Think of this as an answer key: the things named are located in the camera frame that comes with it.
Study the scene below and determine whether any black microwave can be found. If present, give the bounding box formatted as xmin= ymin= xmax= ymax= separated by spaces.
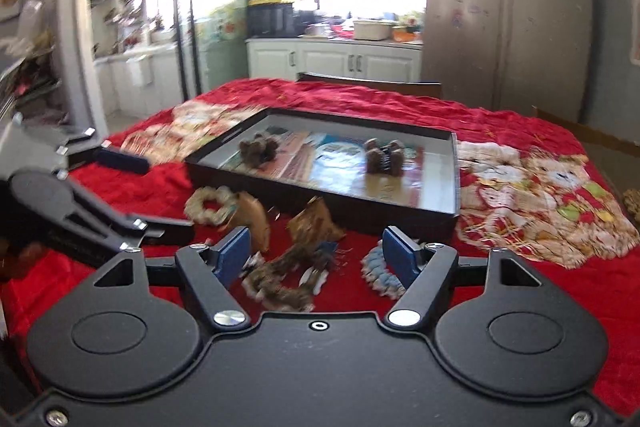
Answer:
xmin=247 ymin=2 xmax=301 ymax=39

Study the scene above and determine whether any black shallow box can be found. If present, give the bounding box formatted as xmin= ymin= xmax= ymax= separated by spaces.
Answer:
xmin=183 ymin=108 xmax=461 ymax=234

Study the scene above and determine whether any olive green scrunchie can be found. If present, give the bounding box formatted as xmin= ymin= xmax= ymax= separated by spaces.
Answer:
xmin=242 ymin=244 xmax=316 ymax=313

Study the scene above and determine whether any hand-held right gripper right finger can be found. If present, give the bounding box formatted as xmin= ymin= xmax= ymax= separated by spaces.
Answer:
xmin=382 ymin=225 xmax=544 ymax=329

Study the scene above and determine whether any white kitchen counter cabinet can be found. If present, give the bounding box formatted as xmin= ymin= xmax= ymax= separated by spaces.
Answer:
xmin=92 ymin=44 xmax=182 ymax=116

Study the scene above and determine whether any silver refrigerator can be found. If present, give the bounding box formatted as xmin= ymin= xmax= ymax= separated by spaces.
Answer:
xmin=421 ymin=0 xmax=597 ymax=124

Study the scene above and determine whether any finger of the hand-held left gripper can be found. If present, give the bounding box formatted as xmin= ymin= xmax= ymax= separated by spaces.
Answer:
xmin=56 ymin=127 xmax=152 ymax=176
xmin=50 ymin=184 xmax=197 ymax=269

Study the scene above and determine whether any illustrated book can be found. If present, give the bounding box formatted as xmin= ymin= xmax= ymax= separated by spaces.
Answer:
xmin=220 ymin=129 xmax=426 ymax=200

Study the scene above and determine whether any light blue scrunchie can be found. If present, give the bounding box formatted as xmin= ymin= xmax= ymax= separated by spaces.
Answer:
xmin=360 ymin=243 xmax=417 ymax=299

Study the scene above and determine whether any black framed glass door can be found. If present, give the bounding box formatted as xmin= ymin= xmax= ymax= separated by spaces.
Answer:
xmin=152 ymin=0 xmax=251 ymax=102

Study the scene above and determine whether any brown triangular snack packet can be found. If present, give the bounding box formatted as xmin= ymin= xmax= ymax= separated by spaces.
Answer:
xmin=234 ymin=191 xmax=272 ymax=254
xmin=287 ymin=195 xmax=347 ymax=254

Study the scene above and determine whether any dark wooden chair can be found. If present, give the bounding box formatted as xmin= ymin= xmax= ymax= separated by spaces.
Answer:
xmin=298 ymin=72 xmax=444 ymax=100

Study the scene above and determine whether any brown plush hair clip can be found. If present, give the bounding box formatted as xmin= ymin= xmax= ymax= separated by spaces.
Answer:
xmin=238 ymin=132 xmax=280 ymax=167
xmin=363 ymin=137 xmax=405 ymax=176

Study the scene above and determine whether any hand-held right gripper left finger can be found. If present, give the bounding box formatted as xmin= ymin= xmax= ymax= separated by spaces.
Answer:
xmin=94 ymin=226 xmax=252 ymax=334

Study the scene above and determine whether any white hanging trash bin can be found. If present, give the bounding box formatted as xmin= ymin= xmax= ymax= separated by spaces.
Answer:
xmin=125 ymin=54 xmax=154 ymax=88

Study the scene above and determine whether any white basin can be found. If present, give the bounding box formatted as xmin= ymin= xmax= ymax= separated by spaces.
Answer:
xmin=352 ymin=20 xmax=397 ymax=42

